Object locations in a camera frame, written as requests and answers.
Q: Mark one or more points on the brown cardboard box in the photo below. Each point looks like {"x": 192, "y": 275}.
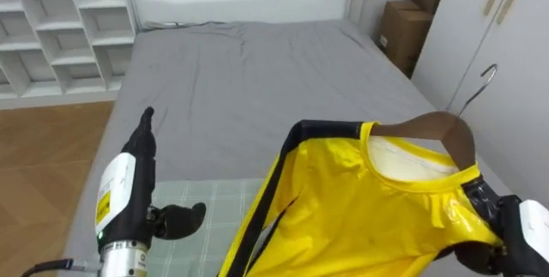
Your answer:
{"x": 403, "y": 32}

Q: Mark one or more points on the white wardrobe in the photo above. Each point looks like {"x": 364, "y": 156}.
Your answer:
{"x": 493, "y": 54}

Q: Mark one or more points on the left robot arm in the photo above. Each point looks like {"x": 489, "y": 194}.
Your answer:
{"x": 123, "y": 260}

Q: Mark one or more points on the white shelf unit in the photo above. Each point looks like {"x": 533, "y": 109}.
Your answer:
{"x": 60, "y": 32}

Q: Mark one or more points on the wooden clothes hanger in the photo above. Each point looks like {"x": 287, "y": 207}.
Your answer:
{"x": 446, "y": 129}

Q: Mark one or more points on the grey bed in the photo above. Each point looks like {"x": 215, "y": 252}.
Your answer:
{"x": 257, "y": 88}

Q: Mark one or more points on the green checked cloth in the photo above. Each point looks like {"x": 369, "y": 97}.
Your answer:
{"x": 201, "y": 225}

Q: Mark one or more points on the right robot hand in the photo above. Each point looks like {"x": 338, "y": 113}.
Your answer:
{"x": 521, "y": 242}

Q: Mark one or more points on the yellow and black shirt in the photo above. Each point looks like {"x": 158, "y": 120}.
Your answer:
{"x": 356, "y": 208}

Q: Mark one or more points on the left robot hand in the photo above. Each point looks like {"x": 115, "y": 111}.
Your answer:
{"x": 128, "y": 191}

